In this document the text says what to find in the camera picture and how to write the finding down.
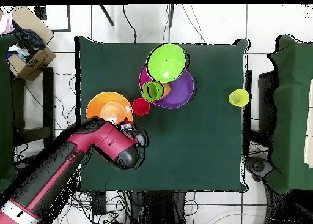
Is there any large orange plastic bowl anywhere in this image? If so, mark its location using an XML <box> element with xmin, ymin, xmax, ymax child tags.
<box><xmin>85</xmin><ymin>91</ymin><xmax>134</xmax><ymax>127</ymax></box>

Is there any green plastic cup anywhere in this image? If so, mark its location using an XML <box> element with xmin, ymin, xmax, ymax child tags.
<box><xmin>141</xmin><ymin>81</ymin><xmax>164</xmax><ymax>102</ymax></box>

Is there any pink plastic bowl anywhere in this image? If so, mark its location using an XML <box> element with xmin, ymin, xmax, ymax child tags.
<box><xmin>138</xmin><ymin>65</ymin><xmax>160</xmax><ymax>106</ymax></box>

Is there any orange plastic cup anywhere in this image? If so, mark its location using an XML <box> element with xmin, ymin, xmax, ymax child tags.
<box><xmin>161</xmin><ymin>82</ymin><xmax>171</xmax><ymax>98</ymax></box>

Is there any purple plastic bowl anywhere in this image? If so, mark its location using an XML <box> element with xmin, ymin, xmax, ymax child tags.
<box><xmin>153</xmin><ymin>69</ymin><xmax>195</xmax><ymax>110</ymax></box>

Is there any green plastic bowl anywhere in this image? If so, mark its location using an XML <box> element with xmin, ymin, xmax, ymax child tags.
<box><xmin>145</xmin><ymin>43</ymin><xmax>188</xmax><ymax>83</ymax></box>

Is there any red plastic cup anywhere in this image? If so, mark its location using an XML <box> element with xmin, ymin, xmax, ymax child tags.
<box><xmin>131</xmin><ymin>97</ymin><xmax>151</xmax><ymax>116</ymax></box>

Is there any dark green tablecloth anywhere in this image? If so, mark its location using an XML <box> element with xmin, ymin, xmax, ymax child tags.
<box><xmin>74</xmin><ymin>35</ymin><xmax>250</xmax><ymax>192</ymax></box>

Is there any black power brick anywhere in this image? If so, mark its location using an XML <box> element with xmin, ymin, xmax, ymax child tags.
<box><xmin>92</xmin><ymin>192</ymin><xmax>107</xmax><ymax>216</ymax></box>

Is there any cardboard box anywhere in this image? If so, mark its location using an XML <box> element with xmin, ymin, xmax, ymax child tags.
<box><xmin>7</xmin><ymin>5</ymin><xmax>57</xmax><ymax>81</ymax></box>

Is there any black tripod leg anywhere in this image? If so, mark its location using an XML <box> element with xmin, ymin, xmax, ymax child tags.
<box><xmin>168</xmin><ymin>4</ymin><xmax>175</xmax><ymax>28</ymax></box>
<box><xmin>98</xmin><ymin>4</ymin><xmax>115</xmax><ymax>27</ymax></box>

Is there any yellow plastic cup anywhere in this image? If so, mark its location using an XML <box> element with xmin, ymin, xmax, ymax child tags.
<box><xmin>228</xmin><ymin>88</ymin><xmax>251</xmax><ymax>108</ymax></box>

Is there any dark green cloth cover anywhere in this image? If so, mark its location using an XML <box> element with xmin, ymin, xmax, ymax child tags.
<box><xmin>263</xmin><ymin>34</ymin><xmax>313</xmax><ymax>195</ymax></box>
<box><xmin>0</xmin><ymin>34</ymin><xmax>18</xmax><ymax>193</ymax></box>

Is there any dark blue clothing bundle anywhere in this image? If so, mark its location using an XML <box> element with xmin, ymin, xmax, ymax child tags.
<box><xmin>12</xmin><ymin>23</ymin><xmax>46</xmax><ymax>56</ymax></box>

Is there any black equipment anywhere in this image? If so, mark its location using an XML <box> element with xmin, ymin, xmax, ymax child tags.
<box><xmin>245</xmin><ymin>157</ymin><xmax>275</xmax><ymax>183</ymax></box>

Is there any pale pink cloth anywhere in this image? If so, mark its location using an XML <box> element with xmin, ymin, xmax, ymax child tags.
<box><xmin>0</xmin><ymin>12</ymin><xmax>15</xmax><ymax>35</ymax></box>

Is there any black metal frame stand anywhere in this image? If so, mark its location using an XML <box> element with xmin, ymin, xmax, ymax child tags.
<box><xmin>10</xmin><ymin>67</ymin><xmax>56</xmax><ymax>156</ymax></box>

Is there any thin black floor cable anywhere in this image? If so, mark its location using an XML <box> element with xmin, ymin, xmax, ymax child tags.
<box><xmin>182</xmin><ymin>4</ymin><xmax>206</xmax><ymax>44</ymax></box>
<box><xmin>122</xmin><ymin>4</ymin><xmax>138</xmax><ymax>43</ymax></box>

